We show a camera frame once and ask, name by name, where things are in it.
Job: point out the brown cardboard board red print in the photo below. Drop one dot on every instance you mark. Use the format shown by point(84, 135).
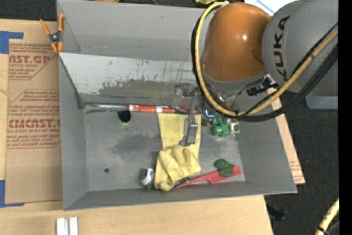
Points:
point(30, 162)

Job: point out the grey metal bin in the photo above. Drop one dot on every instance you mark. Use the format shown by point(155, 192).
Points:
point(115, 146)

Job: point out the green toy leaf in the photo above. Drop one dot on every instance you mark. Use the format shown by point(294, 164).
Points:
point(225, 168)

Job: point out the yellow rubber glove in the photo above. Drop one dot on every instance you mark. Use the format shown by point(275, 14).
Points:
point(176, 165)

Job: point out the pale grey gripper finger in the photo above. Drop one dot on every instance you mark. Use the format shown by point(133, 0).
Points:
point(193, 132)
point(184, 138)

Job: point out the grey and white computer mouse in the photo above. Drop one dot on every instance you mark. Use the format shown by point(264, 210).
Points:
point(146, 176)

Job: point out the red plastic comb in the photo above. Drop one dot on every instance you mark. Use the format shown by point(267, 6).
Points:
point(209, 175)

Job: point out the red and white marker pen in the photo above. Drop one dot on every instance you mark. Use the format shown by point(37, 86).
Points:
point(149, 109)

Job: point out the green cup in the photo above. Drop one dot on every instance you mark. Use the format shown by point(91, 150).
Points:
point(123, 118)

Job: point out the black cylinder on white bracket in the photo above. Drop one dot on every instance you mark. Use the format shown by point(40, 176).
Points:
point(254, 89)

